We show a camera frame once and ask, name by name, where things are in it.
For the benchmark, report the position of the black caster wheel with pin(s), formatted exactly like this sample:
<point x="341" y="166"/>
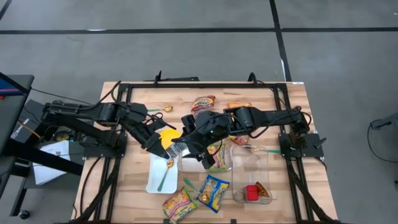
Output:
<point x="24" y="214"/>

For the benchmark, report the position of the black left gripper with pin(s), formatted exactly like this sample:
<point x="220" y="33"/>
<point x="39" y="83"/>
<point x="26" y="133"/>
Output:
<point x="141" y="132"/>

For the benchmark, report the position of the white paper sheet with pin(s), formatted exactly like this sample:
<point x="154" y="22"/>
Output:
<point x="46" y="177"/>

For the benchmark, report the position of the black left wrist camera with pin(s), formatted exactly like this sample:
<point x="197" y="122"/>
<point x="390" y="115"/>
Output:
<point x="155" y="123"/>

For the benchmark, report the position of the red yellow noodle packet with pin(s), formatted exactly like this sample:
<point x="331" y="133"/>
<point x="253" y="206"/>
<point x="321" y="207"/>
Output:
<point x="203" y="104"/>
<point x="239" y="140"/>

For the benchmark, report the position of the narrow clear plastic container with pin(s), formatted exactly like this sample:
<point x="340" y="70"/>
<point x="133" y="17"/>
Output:
<point x="251" y="168"/>

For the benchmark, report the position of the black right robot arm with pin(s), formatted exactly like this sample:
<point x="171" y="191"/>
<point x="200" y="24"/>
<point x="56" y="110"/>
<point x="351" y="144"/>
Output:
<point x="270" y="116"/>

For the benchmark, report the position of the white rectangular tray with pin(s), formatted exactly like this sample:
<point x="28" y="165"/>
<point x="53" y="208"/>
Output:
<point x="155" y="177"/>

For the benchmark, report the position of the black box with white label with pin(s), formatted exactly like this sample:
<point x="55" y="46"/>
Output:
<point x="19" y="134"/>

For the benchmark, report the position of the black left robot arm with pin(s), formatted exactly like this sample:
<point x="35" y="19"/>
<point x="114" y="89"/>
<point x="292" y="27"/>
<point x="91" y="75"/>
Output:
<point x="102" y="112"/>

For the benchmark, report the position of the grey chair leg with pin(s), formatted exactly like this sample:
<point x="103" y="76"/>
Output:
<point x="385" y="123"/>

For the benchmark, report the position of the yellow black device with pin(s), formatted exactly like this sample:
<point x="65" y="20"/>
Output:
<point x="62" y="136"/>

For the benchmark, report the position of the blue yellow noodle packet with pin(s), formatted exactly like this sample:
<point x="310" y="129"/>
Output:
<point x="214" y="194"/>

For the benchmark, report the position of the spice jar with white lid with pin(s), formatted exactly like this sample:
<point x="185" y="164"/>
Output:
<point x="177" y="149"/>

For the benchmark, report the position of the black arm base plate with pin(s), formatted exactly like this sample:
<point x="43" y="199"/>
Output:
<point x="93" y="152"/>
<point x="314" y="151"/>

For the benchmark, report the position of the brown orange snack packet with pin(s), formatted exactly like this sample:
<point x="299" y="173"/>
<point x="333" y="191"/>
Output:
<point x="261" y="189"/>

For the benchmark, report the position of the black side desk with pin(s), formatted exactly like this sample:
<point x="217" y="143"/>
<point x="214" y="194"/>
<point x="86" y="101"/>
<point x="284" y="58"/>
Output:
<point x="12" y="112"/>

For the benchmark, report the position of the small red box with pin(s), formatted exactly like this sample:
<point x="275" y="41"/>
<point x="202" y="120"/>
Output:
<point x="252" y="193"/>

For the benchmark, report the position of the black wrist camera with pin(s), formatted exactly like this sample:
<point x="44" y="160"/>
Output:
<point x="188" y="123"/>
<point x="155" y="123"/>

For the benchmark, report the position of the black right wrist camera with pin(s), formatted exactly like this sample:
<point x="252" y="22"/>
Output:
<point x="188" y="123"/>

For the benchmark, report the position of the black metal table frame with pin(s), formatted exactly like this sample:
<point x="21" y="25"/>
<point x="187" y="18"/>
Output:
<point x="202" y="85"/>

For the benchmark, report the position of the wide clear plastic container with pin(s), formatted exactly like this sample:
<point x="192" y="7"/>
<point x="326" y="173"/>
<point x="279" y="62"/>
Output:
<point x="189" y="166"/>

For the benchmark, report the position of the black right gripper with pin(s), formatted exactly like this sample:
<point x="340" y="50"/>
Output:
<point x="208" y="127"/>

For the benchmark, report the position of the green pink noodle packet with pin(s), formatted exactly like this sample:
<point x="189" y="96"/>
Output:
<point x="179" y="205"/>
<point x="219" y="158"/>

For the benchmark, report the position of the monitor with blue screen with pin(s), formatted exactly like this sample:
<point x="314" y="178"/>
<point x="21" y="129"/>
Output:
<point x="7" y="87"/>

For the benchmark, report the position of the orange noodle packet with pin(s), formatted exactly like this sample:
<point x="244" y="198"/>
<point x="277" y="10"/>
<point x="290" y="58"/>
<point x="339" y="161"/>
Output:
<point x="239" y="104"/>

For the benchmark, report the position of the yellow bowl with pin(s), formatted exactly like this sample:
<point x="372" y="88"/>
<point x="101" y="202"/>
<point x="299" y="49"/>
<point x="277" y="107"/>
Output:
<point x="172" y="137"/>

